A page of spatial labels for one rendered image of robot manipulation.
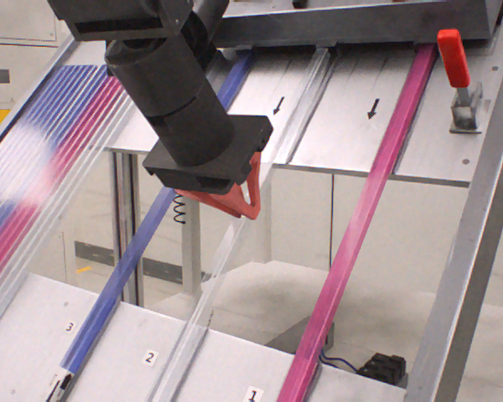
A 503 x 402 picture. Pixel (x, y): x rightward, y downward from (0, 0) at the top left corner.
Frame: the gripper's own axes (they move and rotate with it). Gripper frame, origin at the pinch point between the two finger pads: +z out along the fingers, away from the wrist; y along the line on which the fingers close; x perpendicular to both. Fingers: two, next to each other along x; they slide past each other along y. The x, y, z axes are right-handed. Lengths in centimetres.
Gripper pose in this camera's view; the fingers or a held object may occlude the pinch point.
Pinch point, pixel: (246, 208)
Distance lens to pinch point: 54.0
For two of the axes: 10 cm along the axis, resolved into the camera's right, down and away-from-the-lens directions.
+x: -4.2, 7.8, -4.6
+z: 3.8, 6.1, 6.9
